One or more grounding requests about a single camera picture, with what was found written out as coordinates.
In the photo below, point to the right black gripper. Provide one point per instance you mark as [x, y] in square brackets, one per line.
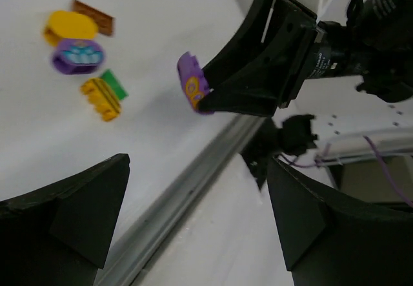
[291, 32]

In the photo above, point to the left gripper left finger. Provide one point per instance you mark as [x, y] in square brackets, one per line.
[60, 234]

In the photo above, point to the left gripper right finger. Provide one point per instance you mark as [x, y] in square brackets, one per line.
[329, 238]

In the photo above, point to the purple printed lego brick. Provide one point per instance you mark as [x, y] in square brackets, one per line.
[193, 82]

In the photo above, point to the purple oval lego with print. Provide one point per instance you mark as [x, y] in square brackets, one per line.
[77, 56]

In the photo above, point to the yellow oval lego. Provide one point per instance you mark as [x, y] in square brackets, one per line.
[63, 24]

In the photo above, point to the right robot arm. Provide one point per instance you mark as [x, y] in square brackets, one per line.
[375, 43]

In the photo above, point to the green lego plate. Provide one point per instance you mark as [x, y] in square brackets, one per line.
[112, 81]

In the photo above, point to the yellow striped lego brick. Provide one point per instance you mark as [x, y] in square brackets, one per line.
[102, 98]

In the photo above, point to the brown lego plate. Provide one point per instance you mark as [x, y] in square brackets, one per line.
[105, 22]

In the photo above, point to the aluminium frame rail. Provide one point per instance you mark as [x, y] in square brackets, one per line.
[142, 241]

